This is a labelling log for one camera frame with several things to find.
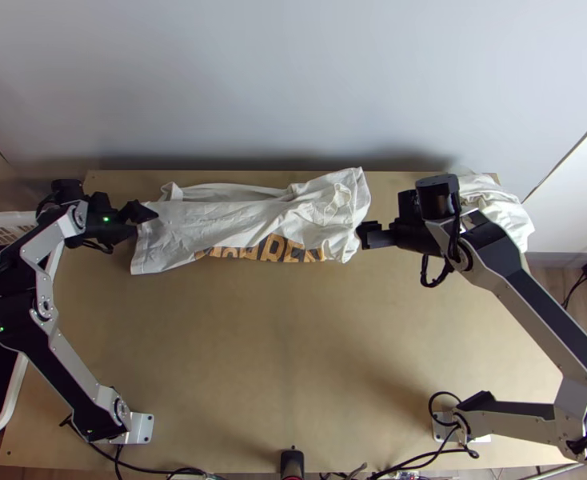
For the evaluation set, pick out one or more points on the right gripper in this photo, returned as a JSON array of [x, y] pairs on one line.
[[413, 239]]

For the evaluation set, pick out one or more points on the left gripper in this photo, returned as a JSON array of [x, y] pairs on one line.
[[116, 232]]

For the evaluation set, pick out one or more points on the white t-shirt with orange print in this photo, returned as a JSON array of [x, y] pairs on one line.
[[253, 215]]

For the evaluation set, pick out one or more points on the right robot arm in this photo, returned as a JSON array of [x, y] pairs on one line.
[[523, 290]]

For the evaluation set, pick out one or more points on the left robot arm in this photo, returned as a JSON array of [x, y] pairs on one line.
[[38, 245]]

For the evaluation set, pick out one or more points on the white garment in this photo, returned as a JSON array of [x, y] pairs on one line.
[[503, 210]]

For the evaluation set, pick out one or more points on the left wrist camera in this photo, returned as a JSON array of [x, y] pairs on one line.
[[101, 201]]

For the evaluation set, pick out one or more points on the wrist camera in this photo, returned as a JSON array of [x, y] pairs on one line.
[[407, 207], [101, 201]]

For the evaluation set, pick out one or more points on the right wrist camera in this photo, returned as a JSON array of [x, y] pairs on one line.
[[407, 207]]

